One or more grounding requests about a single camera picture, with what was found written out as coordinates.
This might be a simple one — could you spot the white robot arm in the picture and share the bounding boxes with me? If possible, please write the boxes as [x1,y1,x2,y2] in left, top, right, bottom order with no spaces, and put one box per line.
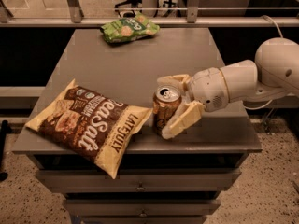
[157,37,299,139]

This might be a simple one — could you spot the brown sea salt chip bag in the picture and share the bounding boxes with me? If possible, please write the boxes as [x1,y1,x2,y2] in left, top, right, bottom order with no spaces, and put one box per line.
[25,81,152,178]

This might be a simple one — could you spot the top grey drawer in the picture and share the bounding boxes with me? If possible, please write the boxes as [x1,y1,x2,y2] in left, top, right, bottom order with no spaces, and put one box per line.
[36,169,241,193]

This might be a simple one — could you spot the orange soda can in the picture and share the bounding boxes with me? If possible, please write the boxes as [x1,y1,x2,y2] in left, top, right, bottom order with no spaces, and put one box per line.
[153,85,181,135]

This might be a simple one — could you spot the green snack bag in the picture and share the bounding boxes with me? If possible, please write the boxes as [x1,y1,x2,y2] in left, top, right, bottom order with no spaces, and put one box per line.
[100,13,160,44]

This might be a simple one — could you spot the grey drawer cabinet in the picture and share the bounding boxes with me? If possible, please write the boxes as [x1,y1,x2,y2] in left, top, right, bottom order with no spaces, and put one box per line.
[13,28,261,224]

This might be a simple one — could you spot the grey drawer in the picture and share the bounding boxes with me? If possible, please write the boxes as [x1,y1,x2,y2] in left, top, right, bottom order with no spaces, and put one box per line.
[36,169,241,193]
[64,200,220,217]

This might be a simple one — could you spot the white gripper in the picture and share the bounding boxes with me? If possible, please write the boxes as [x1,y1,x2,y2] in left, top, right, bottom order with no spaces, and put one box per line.
[157,67,229,139]

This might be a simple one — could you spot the metal railing frame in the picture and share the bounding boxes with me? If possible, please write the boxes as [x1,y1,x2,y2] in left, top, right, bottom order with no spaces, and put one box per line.
[0,0,299,28]

